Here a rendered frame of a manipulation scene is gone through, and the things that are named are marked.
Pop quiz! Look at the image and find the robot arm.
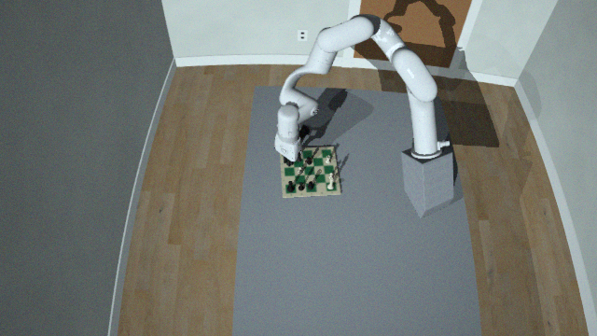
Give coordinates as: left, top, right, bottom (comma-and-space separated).
277, 14, 450, 159

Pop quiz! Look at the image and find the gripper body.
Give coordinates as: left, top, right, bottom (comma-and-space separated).
275, 132, 302, 161

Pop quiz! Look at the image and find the green and cream chessboard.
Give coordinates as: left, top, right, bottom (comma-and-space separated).
280, 147, 340, 198

